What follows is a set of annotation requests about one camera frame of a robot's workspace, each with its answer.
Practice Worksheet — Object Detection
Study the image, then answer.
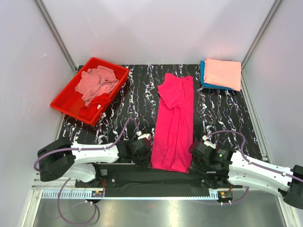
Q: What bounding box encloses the black marble table mat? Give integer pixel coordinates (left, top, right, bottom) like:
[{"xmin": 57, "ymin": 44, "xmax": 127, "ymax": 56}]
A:
[{"xmin": 57, "ymin": 64, "xmax": 262, "ymax": 160}]

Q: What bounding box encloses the left aluminium frame post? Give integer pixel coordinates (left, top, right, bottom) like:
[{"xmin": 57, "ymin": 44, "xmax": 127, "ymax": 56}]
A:
[{"xmin": 33, "ymin": 0, "xmax": 78, "ymax": 73}]

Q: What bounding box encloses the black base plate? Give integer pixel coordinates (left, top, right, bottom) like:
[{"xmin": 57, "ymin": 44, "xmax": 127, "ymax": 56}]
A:
[{"xmin": 71, "ymin": 162, "xmax": 244, "ymax": 198}]

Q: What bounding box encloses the folded salmon t shirt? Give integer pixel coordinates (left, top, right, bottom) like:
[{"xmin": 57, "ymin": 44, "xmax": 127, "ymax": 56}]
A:
[{"xmin": 203, "ymin": 58, "xmax": 241, "ymax": 91}]

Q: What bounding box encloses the aluminium rail profile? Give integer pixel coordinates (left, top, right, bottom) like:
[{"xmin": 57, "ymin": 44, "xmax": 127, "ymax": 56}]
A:
[{"xmin": 32, "ymin": 173, "xmax": 76, "ymax": 189}]

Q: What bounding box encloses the red t shirt in bin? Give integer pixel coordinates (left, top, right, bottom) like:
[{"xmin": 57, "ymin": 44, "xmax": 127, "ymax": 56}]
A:
[{"xmin": 79, "ymin": 93, "xmax": 111, "ymax": 126}]

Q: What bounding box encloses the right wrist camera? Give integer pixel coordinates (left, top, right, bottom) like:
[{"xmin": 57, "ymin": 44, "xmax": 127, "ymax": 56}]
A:
[{"xmin": 202, "ymin": 135, "xmax": 216, "ymax": 149}]

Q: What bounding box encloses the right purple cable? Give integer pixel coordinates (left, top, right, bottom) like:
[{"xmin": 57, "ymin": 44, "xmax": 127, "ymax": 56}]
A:
[{"xmin": 203, "ymin": 130, "xmax": 303, "ymax": 205}]

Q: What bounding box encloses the right aluminium frame post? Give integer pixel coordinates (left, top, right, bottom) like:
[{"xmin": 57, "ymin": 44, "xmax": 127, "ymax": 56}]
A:
[{"xmin": 239, "ymin": 0, "xmax": 285, "ymax": 70}]

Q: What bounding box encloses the magenta t shirt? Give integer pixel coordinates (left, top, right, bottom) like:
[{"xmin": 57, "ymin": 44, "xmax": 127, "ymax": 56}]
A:
[{"xmin": 151, "ymin": 73, "xmax": 194, "ymax": 173}]

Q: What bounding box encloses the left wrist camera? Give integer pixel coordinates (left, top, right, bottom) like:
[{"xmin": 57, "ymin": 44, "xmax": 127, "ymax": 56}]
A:
[{"xmin": 136, "ymin": 131, "xmax": 152, "ymax": 141}]

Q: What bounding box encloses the dusty pink t shirt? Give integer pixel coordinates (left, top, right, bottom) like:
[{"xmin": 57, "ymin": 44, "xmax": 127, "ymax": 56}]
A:
[{"xmin": 75, "ymin": 65, "xmax": 119, "ymax": 106}]

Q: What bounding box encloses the red plastic bin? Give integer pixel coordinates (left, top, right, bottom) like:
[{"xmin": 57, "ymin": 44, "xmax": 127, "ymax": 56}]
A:
[{"xmin": 50, "ymin": 57, "xmax": 129, "ymax": 126}]

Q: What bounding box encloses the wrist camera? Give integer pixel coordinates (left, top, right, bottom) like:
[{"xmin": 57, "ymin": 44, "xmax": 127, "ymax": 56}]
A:
[
  {"xmin": 136, "ymin": 131, "xmax": 152, "ymax": 141},
  {"xmin": 202, "ymin": 135, "xmax": 216, "ymax": 149}
]

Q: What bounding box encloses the folded blue t shirt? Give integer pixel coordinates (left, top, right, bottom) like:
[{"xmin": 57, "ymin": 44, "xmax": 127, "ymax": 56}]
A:
[{"xmin": 200, "ymin": 60, "xmax": 232, "ymax": 90}]

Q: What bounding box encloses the aluminium frame post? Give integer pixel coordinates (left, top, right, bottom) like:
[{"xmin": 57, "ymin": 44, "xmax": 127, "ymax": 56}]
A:
[
  {"xmin": 33, "ymin": 0, "xmax": 78, "ymax": 73},
  {"xmin": 239, "ymin": 0, "xmax": 285, "ymax": 70}
]

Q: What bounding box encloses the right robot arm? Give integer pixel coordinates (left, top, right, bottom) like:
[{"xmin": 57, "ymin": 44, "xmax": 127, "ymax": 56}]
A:
[{"xmin": 189, "ymin": 141, "xmax": 303, "ymax": 209}]

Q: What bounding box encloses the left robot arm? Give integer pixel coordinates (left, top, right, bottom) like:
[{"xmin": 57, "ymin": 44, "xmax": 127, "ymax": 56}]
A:
[{"xmin": 34, "ymin": 137, "xmax": 152, "ymax": 187}]

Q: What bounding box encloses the white slotted cable duct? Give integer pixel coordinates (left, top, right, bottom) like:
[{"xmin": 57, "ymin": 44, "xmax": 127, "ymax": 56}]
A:
[{"xmin": 42, "ymin": 189, "xmax": 218, "ymax": 200}]

